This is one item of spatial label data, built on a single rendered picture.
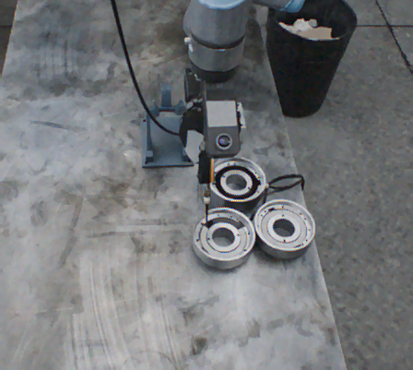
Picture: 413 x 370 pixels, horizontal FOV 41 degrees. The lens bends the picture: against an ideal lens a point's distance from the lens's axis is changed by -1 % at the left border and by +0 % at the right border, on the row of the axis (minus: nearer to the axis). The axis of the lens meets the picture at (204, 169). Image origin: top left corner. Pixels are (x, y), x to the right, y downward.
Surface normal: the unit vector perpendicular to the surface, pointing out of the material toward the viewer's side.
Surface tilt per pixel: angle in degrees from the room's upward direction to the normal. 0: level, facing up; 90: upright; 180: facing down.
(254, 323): 0
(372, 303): 0
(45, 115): 0
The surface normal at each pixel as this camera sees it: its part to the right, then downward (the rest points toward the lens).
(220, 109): 0.12, -0.13
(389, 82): 0.07, -0.63
